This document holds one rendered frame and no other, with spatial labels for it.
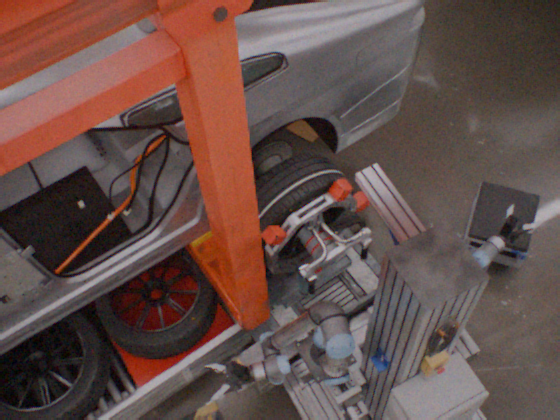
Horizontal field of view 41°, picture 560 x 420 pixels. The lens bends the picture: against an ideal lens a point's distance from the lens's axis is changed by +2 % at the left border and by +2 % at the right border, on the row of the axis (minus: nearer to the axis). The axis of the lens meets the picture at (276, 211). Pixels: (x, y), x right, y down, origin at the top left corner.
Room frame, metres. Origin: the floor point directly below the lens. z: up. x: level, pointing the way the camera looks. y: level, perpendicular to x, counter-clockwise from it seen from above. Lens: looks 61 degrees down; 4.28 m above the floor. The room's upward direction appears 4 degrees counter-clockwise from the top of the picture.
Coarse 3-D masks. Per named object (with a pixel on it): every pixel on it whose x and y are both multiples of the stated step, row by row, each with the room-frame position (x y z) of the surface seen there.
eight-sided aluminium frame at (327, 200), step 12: (312, 204) 1.80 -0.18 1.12; (324, 204) 1.79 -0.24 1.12; (336, 204) 1.82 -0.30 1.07; (348, 204) 1.86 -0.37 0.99; (300, 216) 1.75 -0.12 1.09; (312, 216) 1.74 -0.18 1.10; (288, 228) 1.71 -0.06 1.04; (348, 228) 1.86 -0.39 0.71; (276, 252) 1.62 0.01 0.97; (276, 264) 1.62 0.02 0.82; (288, 264) 1.71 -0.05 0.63; (300, 264) 1.71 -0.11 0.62
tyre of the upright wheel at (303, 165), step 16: (288, 160) 2.03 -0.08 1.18; (304, 160) 2.04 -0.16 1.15; (320, 160) 2.06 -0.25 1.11; (272, 176) 1.94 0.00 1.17; (288, 176) 1.94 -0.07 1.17; (304, 176) 1.93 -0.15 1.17; (320, 176) 1.94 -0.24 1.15; (336, 176) 1.96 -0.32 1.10; (256, 192) 1.89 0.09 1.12; (272, 192) 1.86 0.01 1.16; (288, 192) 1.84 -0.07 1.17; (304, 192) 1.84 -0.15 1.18; (320, 192) 1.87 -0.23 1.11; (352, 192) 1.98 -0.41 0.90; (272, 208) 1.78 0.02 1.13; (288, 208) 1.77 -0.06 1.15; (272, 224) 1.72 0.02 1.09; (288, 256) 1.76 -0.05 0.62
